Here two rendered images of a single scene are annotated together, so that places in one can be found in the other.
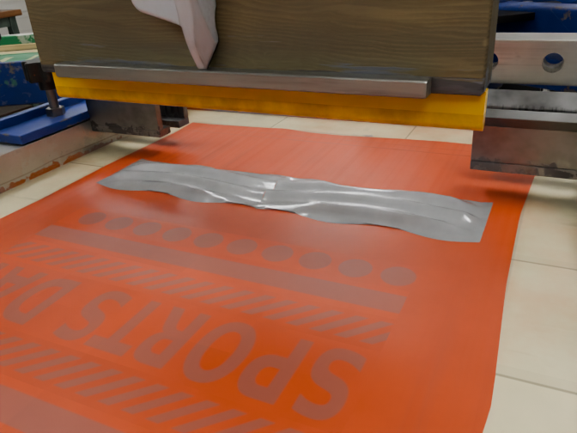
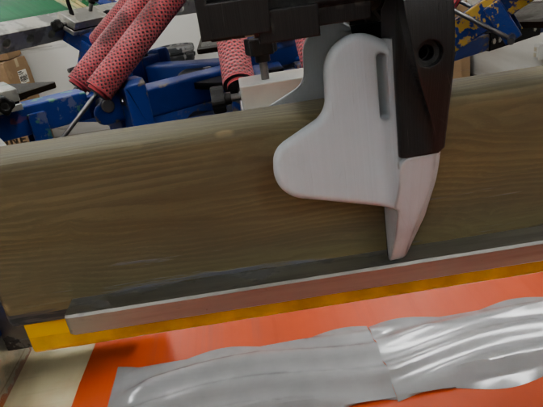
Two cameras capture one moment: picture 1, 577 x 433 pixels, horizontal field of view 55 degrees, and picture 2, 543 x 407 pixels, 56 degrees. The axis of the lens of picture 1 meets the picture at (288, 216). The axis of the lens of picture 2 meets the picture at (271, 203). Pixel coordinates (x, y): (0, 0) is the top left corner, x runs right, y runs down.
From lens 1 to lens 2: 0.32 m
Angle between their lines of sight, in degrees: 26
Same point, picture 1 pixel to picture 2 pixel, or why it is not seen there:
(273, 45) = (507, 199)
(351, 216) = (528, 367)
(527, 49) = not seen: hidden behind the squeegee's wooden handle
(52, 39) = (41, 270)
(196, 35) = (419, 216)
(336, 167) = not seen: hidden behind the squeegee
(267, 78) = (522, 250)
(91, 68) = (162, 305)
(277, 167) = (326, 314)
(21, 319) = not seen: outside the picture
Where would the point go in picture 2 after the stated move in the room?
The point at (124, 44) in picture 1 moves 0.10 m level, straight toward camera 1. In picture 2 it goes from (218, 246) to (442, 331)
